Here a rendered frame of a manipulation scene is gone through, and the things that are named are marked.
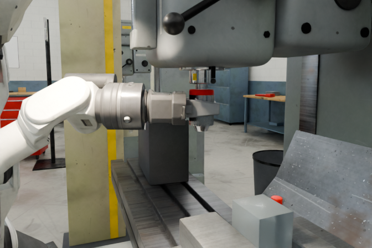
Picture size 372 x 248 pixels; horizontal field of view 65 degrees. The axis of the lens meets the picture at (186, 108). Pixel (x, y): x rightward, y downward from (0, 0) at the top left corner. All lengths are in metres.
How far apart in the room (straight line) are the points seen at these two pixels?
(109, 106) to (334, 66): 0.54
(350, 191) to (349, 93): 0.22
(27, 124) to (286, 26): 0.45
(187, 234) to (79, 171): 1.95
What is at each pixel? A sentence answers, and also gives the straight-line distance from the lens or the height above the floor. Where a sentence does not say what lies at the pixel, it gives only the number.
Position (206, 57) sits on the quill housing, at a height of 1.32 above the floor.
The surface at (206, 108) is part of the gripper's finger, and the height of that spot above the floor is 1.24.
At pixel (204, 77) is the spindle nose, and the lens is 0.53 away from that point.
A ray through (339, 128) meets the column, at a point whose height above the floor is 1.17.
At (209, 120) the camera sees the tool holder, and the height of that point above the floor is 1.21.
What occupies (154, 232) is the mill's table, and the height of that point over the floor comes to 0.98.
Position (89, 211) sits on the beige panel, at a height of 0.28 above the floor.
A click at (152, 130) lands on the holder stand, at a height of 1.14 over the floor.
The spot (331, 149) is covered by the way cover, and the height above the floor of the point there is 1.12.
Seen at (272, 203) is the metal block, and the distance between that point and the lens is 0.42.
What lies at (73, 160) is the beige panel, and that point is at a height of 0.69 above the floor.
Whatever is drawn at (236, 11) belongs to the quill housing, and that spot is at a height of 1.39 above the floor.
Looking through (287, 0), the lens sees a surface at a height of 1.41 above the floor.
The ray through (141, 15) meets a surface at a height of 1.39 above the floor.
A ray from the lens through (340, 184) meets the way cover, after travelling 0.75.
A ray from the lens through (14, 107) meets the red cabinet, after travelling 5.10.
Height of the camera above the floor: 1.29
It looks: 6 degrees down
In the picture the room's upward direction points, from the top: straight up
